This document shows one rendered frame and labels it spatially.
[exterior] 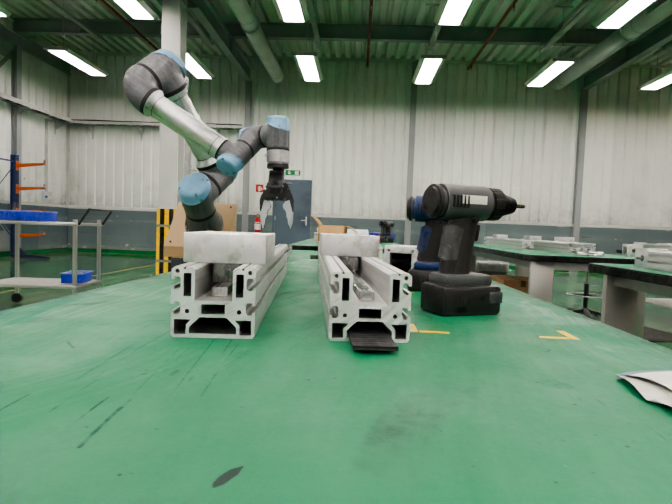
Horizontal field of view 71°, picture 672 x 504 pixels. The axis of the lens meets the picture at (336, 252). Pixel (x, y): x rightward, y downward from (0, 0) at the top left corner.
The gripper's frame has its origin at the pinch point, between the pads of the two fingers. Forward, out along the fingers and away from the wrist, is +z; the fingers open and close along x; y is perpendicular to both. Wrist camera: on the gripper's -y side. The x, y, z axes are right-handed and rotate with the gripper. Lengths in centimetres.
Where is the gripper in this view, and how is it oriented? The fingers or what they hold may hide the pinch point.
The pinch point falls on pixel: (276, 225)
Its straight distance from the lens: 156.4
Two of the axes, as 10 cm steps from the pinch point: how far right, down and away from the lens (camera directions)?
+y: -0.5, -0.5, 10.0
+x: -10.0, -0.2, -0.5
